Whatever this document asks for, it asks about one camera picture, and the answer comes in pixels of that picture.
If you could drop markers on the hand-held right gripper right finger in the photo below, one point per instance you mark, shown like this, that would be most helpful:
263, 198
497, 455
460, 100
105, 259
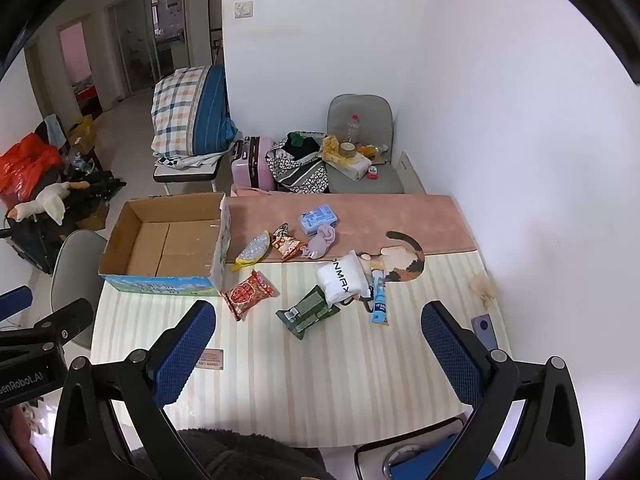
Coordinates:
450, 355

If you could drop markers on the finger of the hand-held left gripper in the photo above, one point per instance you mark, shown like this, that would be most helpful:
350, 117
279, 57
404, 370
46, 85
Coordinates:
67, 320
15, 301

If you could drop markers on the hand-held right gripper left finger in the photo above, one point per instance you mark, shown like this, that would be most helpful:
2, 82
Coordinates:
185, 350

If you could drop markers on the red snack packet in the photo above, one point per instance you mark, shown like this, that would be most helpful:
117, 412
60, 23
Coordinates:
247, 294

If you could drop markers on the blue slim packet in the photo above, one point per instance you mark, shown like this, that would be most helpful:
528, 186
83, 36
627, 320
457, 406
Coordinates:
379, 305

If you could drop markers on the silver yellow snack packet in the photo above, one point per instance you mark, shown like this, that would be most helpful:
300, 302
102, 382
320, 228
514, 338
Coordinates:
254, 249

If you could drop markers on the green snack packet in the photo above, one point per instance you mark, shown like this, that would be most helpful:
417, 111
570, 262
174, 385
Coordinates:
305, 312

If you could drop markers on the white soft pouch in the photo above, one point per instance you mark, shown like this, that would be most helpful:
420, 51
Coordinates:
342, 277

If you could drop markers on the orange snack packet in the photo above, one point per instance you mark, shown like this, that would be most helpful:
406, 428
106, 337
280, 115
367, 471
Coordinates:
286, 245

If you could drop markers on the pink sock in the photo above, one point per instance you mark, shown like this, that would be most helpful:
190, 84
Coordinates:
320, 242

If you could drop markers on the blue tissue pack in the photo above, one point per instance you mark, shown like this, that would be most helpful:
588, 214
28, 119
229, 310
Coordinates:
317, 217

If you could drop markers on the brown mat label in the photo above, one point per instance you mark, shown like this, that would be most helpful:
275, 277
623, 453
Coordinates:
211, 360

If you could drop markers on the grey smartphone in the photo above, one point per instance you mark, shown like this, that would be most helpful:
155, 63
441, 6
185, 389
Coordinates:
485, 330

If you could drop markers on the black folded stroller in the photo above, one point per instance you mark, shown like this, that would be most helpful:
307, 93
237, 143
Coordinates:
30, 245

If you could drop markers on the grey round chair back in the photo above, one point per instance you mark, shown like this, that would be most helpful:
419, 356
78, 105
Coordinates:
75, 260

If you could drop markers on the small brown cardboard box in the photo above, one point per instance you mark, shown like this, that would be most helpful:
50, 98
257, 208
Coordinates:
95, 217

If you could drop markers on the white goose plush toy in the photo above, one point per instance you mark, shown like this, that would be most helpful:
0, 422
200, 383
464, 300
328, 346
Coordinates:
50, 200

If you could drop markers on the blue chair seat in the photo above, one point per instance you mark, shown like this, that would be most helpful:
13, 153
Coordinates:
425, 460

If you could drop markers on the person's dark fleece clothing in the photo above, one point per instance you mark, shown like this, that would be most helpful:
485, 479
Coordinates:
240, 457

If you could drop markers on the red plastic bag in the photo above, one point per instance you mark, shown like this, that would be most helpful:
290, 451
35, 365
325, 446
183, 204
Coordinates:
25, 165

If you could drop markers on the pink cloth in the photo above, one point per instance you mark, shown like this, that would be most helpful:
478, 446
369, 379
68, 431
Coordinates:
252, 191

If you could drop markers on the light blue cloth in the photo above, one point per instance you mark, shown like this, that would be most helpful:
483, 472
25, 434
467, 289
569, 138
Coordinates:
54, 130

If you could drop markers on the cardboard box with yellow bag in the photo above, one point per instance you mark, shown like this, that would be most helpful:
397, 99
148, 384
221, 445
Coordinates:
82, 135

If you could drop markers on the white board panel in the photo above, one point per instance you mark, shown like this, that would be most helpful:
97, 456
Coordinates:
411, 175

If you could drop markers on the folded white sheets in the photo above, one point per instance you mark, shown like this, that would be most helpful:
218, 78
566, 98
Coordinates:
185, 160

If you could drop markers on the grey padded chair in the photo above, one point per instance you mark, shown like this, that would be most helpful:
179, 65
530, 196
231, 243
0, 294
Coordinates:
360, 184

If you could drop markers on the pink suitcase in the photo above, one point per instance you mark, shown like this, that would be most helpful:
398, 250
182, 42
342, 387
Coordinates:
250, 165

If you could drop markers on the small red box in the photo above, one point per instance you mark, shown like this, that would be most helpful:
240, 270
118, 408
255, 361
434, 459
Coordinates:
373, 173

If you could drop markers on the patterned black white bag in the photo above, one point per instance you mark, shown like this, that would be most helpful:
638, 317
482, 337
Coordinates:
295, 175

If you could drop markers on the white tissue pack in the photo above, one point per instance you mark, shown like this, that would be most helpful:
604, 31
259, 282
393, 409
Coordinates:
352, 166

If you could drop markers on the orange snack bag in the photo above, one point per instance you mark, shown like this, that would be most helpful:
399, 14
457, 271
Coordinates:
372, 149

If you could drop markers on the brown tape roll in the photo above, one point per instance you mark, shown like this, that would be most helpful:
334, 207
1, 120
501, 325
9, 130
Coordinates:
347, 149

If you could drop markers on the yellow plastic bag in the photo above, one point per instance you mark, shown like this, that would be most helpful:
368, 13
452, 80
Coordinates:
330, 150

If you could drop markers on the plaid and blue folded quilt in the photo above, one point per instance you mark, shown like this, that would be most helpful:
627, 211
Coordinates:
185, 110

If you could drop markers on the clear plastic bottle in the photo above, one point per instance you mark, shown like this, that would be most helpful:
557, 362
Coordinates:
353, 130

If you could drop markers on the glass sliding door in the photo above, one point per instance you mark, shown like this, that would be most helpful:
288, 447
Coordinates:
135, 40

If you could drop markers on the white light switch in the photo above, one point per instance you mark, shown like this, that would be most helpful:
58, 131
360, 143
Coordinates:
244, 9

